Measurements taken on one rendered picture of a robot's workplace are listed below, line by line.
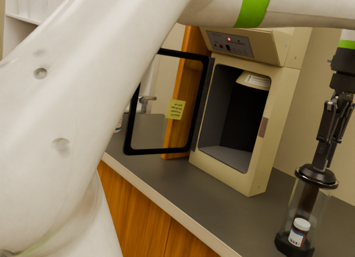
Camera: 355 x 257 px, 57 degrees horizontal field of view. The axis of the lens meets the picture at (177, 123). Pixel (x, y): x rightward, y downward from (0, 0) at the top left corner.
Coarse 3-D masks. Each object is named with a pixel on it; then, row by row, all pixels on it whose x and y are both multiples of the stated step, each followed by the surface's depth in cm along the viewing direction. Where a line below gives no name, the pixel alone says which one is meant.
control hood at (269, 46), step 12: (204, 36) 120; (252, 36) 102; (264, 36) 98; (276, 36) 97; (288, 36) 101; (252, 48) 106; (264, 48) 102; (276, 48) 99; (264, 60) 106; (276, 60) 102
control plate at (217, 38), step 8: (208, 32) 116; (216, 32) 113; (216, 40) 116; (224, 40) 113; (232, 40) 110; (240, 40) 107; (248, 40) 104; (216, 48) 120; (224, 48) 117; (232, 48) 113; (240, 48) 110; (248, 48) 107; (248, 56) 110
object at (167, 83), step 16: (160, 64) 114; (176, 64) 118; (192, 64) 122; (144, 80) 113; (160, 80) 116; (176, 80) 120; (192, 80) 124; (144, 96) 115; (160, 96) 119; (176, 96) 123; (192, 96) 127; (160, 112) 121; (176, 112) 125; (192, 112) 129; (144, 128) 119; (160, 128) 123; (176, 128) 128; (144, 144) 122; (160, 144) 126; (176, 144) 130
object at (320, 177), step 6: (300, 168) 85; (306, 168) 83; (312, 168) 84; (324, 168) 83; (306, 174) 82; (312, 174) 81; (318, 174) 81; (324, 174) 81; (330, 174) 82; (318, 180) 81; (324, 180) 80; (330, 180) 80; (336, 180) 82
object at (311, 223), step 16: (304, 176) 82; (304, 192) 82; (320, 192) 81; (288, 208) 87; (304, 208) 83; (320, 208) 82; (288, 224) 86; (304, 224) 83; (320, 224) 85; (288, 240) 86; (304, 240) 84
